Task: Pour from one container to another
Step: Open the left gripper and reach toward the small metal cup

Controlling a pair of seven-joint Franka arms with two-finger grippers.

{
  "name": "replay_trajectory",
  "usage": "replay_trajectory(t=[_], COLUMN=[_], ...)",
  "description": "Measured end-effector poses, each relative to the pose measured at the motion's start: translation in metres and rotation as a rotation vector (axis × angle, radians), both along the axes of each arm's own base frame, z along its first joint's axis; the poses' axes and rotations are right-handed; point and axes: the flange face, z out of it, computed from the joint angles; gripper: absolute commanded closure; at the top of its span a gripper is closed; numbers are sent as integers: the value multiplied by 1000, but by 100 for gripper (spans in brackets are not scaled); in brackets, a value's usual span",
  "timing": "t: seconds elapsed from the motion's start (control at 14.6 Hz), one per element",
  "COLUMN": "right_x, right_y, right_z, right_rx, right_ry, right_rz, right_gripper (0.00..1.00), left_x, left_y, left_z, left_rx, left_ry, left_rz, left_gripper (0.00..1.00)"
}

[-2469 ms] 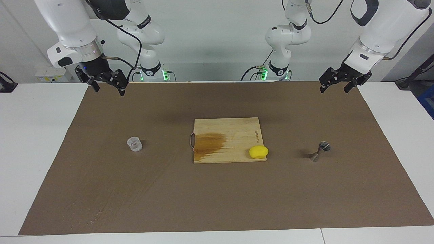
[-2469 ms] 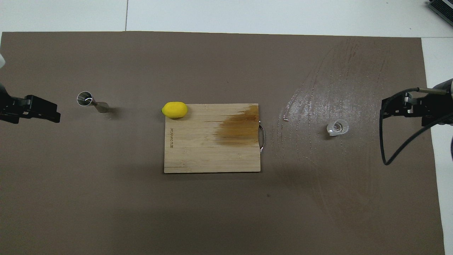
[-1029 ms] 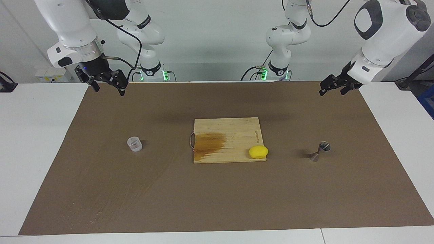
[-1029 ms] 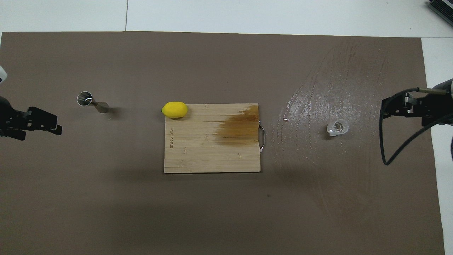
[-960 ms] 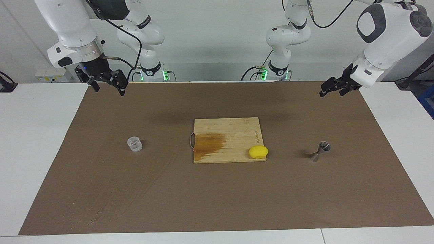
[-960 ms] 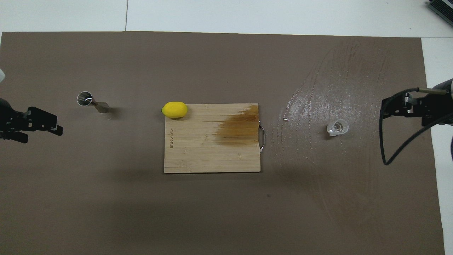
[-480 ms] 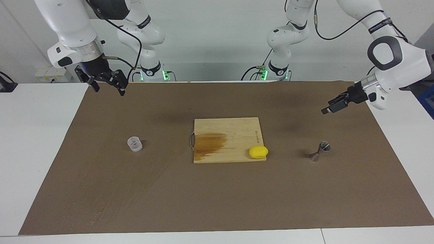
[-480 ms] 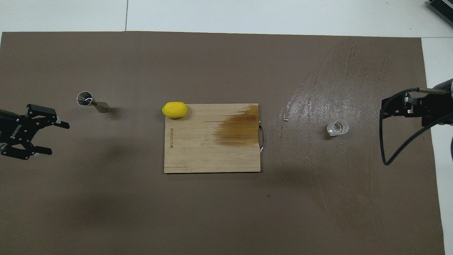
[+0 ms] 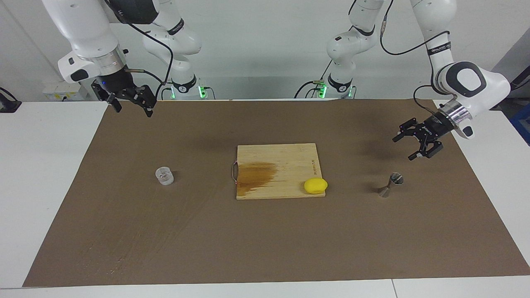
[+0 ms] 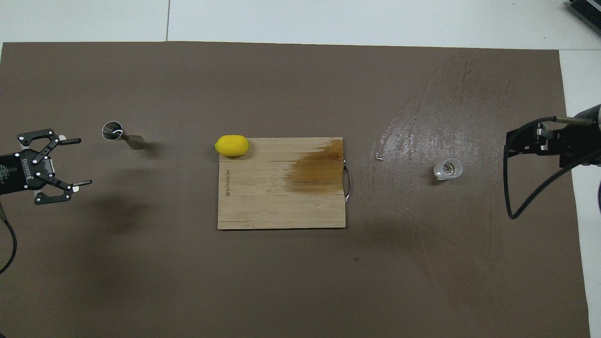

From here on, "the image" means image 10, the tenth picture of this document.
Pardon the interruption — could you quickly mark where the yellow lemon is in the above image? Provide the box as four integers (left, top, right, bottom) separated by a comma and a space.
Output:
214, 135, 250, 157

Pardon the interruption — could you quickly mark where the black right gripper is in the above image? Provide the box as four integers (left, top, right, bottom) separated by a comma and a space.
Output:
507, 123, 601, 168

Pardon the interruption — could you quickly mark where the clear plastic cup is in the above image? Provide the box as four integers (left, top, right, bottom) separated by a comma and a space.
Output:
433, 158, 463, 181

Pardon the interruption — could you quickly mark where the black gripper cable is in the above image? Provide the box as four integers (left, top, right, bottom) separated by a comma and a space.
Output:
0, 207, 18, 276
503, 115, 601, 220

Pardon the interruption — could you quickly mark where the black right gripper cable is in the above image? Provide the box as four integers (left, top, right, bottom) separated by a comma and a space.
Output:
503, 115, 601, 220

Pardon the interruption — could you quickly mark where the steel double-cone jigger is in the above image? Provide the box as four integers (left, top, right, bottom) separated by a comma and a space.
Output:
102, 121, 146, 151

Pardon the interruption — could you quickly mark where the grey ridged device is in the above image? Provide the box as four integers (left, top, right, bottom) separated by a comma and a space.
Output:
565, 0, 601, 34

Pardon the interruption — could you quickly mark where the wooden cutting board, metal handle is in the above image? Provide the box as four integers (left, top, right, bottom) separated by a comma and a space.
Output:
217, 137, 352, 230

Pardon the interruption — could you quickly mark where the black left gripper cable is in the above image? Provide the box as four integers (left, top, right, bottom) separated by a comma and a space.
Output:
0, 207, 18, 276

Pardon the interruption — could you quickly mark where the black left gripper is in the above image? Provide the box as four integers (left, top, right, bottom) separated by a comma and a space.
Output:
0, 129, 92, 205

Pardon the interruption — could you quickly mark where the brown table mat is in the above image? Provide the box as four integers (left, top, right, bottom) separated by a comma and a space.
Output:
0, 41, 591, 338

